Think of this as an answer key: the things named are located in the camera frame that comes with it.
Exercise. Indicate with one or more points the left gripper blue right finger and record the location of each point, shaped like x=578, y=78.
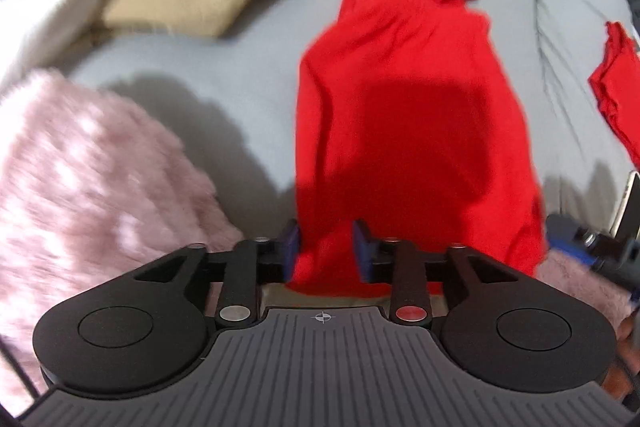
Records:
x=375, y=257

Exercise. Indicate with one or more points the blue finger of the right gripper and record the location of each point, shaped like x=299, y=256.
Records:
x=567, y=235

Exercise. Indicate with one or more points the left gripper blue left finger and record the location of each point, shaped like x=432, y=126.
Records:
x=276, y=258

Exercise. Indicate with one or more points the red sweater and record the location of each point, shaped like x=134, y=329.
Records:
x=406, y=121

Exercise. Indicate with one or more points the grey sofa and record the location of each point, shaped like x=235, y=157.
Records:
x=231, y=101

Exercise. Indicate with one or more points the pink fluffy sleeve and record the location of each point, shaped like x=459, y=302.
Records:
x=92, y=187

